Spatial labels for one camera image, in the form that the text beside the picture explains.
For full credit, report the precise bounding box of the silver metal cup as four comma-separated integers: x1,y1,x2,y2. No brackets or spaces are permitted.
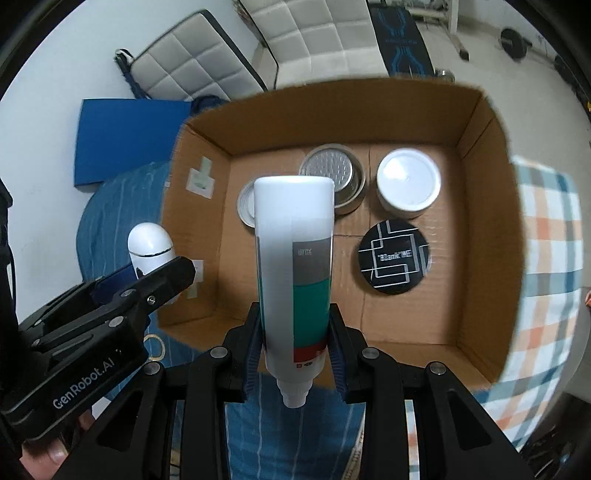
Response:
299,144,368,217

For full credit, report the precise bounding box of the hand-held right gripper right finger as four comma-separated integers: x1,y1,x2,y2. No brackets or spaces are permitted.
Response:
325,302,522,480

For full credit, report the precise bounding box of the person's left hand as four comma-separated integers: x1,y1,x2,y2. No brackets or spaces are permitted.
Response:
18,413,98,480

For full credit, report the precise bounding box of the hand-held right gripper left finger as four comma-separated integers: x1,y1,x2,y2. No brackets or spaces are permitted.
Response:
60,302,266,480

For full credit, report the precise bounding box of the navy cloth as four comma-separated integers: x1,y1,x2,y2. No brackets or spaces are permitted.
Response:
191,95,232,114

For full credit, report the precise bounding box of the blue foam cushion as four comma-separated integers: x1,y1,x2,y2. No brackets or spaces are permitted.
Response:
74,98,192,188

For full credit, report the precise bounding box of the white squeeze bottle green label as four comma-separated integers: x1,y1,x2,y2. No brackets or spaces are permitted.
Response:
253,176,335,409

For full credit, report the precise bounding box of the white round jar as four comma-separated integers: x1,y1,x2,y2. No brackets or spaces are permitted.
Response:
375,148,441,220

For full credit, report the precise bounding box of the white earbuds case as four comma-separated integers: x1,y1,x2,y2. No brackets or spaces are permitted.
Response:
128,222,175,305

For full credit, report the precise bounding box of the cardboard box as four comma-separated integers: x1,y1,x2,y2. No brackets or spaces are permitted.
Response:
157,76,527,391

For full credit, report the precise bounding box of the short barbell with black plates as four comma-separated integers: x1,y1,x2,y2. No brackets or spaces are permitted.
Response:
500,28,583,88

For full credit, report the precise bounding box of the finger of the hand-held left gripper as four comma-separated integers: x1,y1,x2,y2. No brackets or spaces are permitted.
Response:
32,257,195,348
18,264,139,337

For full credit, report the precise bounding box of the white quilted chair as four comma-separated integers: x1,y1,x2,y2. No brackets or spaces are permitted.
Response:
131,9,269,100
240,0,389,86

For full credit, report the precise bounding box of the plaid checked blanket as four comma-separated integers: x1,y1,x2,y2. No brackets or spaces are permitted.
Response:
471,154,580,455

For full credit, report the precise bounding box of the silver tin lid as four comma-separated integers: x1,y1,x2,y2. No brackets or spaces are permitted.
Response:
236,180,259,228

